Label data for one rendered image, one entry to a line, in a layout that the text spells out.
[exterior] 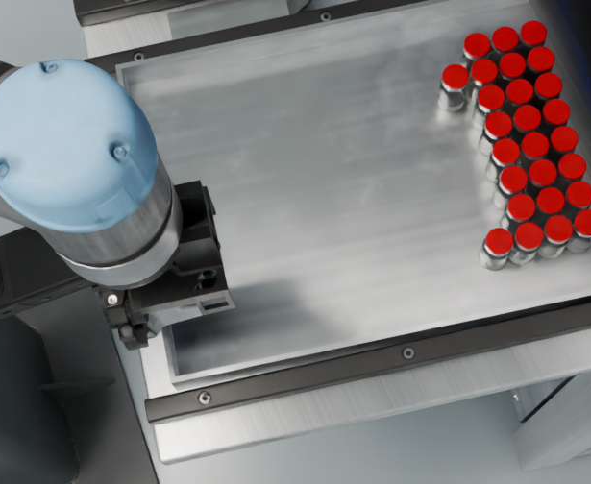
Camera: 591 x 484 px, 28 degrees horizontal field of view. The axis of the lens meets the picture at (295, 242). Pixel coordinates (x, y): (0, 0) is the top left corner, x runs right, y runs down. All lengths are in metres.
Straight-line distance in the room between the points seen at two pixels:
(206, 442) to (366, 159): 0.25
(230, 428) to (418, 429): 0.91
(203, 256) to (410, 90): 0.31
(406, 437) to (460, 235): 0.88
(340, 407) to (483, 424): 0.91
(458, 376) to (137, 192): 0.40
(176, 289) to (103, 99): 0.22
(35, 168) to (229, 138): 0.42
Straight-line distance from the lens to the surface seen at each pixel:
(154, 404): 0.88
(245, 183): 0.93
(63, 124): 0.54
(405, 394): 0.89
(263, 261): 0.91
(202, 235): 0.68
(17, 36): 2.04
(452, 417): 1.78
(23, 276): 0.74
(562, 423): 1.41
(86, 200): 0.54
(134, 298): 0.74
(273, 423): 0.89
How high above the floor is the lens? 1.76
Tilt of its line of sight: 74 degrees down
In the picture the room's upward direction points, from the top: 10 degrees counter-clockwise
